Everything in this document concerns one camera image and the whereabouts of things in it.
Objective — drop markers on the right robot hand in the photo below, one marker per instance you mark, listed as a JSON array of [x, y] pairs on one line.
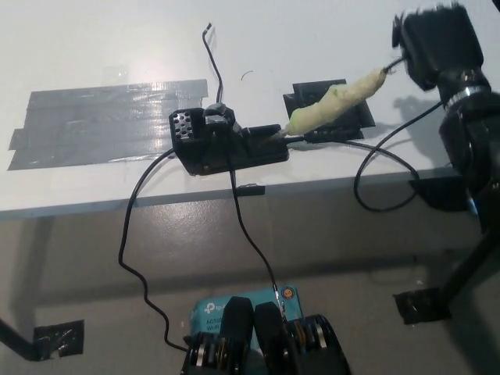
[[439, 43]]

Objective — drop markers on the large grey duct tape patch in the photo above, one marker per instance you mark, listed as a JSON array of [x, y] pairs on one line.
[[97, 121]]

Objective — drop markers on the black table frame bracket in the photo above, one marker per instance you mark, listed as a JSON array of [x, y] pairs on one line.
[[441, 193]]

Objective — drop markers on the black table leg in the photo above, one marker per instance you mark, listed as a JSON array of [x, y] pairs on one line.
[[15, 336], [468, 265]]

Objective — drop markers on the small black tape strip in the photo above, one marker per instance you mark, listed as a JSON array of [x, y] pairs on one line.
[[252, 190]]

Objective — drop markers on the black robot torso blocks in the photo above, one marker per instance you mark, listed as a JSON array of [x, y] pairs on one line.
[[269, 343]]

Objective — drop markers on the teal router box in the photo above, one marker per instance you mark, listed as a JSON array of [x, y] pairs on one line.
[[209, 312]]

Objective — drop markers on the square black tape patch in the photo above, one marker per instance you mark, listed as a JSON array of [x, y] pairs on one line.
[[361, 117]]

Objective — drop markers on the black floor tape patch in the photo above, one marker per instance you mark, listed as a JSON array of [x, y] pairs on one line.
[[416, 308], [58, 338]]

